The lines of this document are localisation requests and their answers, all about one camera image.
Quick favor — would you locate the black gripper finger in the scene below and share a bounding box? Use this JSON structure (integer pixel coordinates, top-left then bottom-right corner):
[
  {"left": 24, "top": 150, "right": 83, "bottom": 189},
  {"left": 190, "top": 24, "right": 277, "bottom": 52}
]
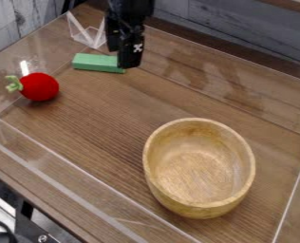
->
[
  {"left": 116, "top": 28, "right": 145, "bottom": 69},
  {"left": 106, "top": 14, "right": 119, "bottom": 51}
]

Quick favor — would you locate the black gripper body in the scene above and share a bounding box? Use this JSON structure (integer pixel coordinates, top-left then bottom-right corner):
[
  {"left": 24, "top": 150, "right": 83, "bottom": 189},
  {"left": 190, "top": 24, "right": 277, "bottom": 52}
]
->
[{"left": 106, "top": 0, "right": 155, "bottom": 32}]

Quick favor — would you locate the green rectangular block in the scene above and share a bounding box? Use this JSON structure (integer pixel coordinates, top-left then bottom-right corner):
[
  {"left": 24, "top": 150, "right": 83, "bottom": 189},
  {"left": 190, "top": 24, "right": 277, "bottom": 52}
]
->
[{"left": 71, "top": 53, "right": 125, "bottom": 74}]

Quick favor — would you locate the light wooden bowl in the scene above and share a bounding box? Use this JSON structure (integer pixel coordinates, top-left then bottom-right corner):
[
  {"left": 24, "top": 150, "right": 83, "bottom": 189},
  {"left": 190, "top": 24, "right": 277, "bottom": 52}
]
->
[{"left": 142, "top": 118, "right": 257, "bottom": 219}]

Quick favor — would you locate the red plush tomato toy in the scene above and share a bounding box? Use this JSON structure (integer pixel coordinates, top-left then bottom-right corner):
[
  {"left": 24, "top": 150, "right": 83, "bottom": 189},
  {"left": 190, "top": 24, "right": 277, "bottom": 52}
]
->
[{"left": 6, "top": 72, "right": 60, "bottom": 102}]

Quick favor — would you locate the black metal table leg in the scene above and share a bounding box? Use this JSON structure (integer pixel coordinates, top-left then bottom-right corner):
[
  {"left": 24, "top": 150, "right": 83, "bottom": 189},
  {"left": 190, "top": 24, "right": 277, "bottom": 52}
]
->
[{"left": 14, "top": 199, "right": 60, "bottom": 243}]

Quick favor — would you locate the clear acrylic corner bracket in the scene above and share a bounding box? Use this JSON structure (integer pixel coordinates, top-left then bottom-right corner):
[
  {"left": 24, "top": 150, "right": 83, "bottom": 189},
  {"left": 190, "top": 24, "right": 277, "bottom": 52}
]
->
[{"left": 66, "top": 11, "right": 107, "bottom": 49}]

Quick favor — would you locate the black cable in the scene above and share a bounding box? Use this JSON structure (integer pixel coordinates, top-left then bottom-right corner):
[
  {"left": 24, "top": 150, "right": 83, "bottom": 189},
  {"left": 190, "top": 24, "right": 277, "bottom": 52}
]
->
[{"left": 0, "top": 219, "right": 19, "bottom": 243}]

